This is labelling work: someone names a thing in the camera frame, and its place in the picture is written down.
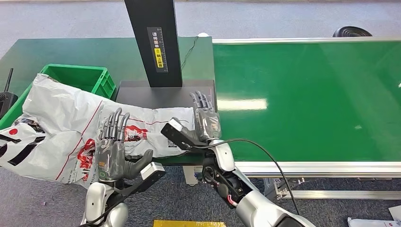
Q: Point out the white sheet on floor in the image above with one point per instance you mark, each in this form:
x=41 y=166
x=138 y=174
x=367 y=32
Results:
x=396 y=213

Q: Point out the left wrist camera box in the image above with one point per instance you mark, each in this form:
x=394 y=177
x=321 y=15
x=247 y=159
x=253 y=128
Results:
x=152 y=172

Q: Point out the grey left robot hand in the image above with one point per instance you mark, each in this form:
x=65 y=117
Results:
x=109 y=159

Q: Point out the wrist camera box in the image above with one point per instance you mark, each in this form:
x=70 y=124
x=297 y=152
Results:
x=152 y=172
x=174 y=133

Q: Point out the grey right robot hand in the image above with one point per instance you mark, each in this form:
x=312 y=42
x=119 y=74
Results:
x=206 y=125

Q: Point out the black ribbed round object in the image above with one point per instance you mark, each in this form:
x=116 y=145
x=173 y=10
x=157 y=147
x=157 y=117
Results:
x=352 y=32

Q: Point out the white red mailer on floor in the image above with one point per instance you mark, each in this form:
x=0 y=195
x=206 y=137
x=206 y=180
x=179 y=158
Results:
x=372 y=223

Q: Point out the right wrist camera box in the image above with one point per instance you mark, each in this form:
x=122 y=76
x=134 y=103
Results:
x=174 y=133

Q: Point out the green conveyor belt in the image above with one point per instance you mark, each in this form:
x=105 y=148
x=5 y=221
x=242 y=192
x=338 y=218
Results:
x=313 y=94

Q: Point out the yellow floor tape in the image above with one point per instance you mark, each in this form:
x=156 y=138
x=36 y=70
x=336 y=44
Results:
x=188 y=223

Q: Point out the white table leg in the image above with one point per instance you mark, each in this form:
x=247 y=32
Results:
x=189 y=175

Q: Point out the small white round object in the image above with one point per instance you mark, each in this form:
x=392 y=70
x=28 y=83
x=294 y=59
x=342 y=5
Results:
x=203 y=34

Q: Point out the black inbound scanner machine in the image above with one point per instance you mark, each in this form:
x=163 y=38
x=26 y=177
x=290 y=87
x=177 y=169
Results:
x=156 y=31

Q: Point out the green plastic crate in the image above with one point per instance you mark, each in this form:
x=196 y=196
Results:
x=78 y=76

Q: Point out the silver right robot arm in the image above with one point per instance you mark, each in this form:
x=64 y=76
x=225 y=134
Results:
x=260 y=210

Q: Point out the white red plastic mailer package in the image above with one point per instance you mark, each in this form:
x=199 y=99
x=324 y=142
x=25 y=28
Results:
x=62 y=125

